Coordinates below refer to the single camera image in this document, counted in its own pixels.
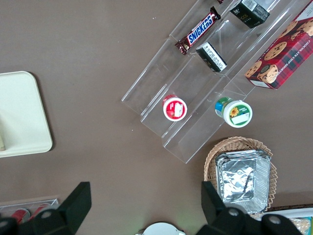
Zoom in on white plastic snack bin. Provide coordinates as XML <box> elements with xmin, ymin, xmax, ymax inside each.
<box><xmin>249</xmin><ymin>207</ymin><xmax>313</xmax><ymax>235</ymax></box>

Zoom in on clear bag of crackers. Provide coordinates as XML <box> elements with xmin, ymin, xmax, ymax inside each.
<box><xmin>292</xmin><ymin>216</ymin><xmax>313</xmax><ymax>235</ymax></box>

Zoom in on cream rectangular tray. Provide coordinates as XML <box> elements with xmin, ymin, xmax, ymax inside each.
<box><xmin>0</xmin><ymin>70</ymin><xmax>53</xmax><ymax>159</ymax></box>

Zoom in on clear acrylic stepped stand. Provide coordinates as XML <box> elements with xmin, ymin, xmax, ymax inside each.
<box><xmin>121</xmin><ymin>0</ymin><xmax>313</xmax><ymax>164</ymax></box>

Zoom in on small black carton box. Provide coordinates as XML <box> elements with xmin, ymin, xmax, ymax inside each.
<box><xmin>195</xmin><ymin>41</ymin><xmax>227</xmax><ymax>73</ymax></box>
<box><xmin>229</xmin><ymin>0</ymin><xmax>271</xmax><ymax>29</ymax></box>

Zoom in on green lidded yogurt cup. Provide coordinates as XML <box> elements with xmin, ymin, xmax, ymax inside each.
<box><xmin>214</xmin><ymin>96</ymin><xmax>253</xmax><ymax>129</ymax></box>

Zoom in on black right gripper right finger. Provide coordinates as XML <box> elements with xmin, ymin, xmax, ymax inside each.
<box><xmin>199</xmin><ymin>181</ymin><xmax>250</xmax><ymax>235</ymax></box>

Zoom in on clear acrylic bottle rack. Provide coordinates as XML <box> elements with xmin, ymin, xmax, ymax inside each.
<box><xmin>0</xmin><ymin>195</ymin><xmax>61</xmax><ymax>221</ymax></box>

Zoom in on red lidded yogurt cup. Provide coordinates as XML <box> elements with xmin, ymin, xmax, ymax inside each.
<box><xmin>162</xmin><ymin>94</ymin><xmax>188</xmax><ymax>122</ymax></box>

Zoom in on red plaid cookie box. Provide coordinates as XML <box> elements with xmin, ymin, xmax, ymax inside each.
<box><xmin>244</xmin><ymin>0</ymin><xmax>313</xmax><ymax>91</ymax></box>

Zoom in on aluminium foil tray stack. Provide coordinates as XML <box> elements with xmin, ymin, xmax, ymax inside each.
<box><xmin>215</xmin><ymin>149</ymin><xmax>272</xmax><ymax>213</ymax></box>

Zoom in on red cola bottle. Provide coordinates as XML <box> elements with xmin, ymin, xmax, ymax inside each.
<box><xmin>11</xmin><ymin>208</ymin><xmax>31</xmax><ymax>225</ymax></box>
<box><xmin>31</xmin><ymin>202</ymin><xmax>58</xmax><ymax>221</ymax></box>

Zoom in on light woven wicker basket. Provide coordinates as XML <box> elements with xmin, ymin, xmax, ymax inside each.
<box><xmin>203</xmin><ymin>136</ymin><xmax>278</xmax><ymax>218</ymax></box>

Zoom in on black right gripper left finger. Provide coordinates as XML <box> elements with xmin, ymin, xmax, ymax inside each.
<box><xmin>18</xmin><ymin>181</ymin><xmax>92</xmax><ymax>235</ymax></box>

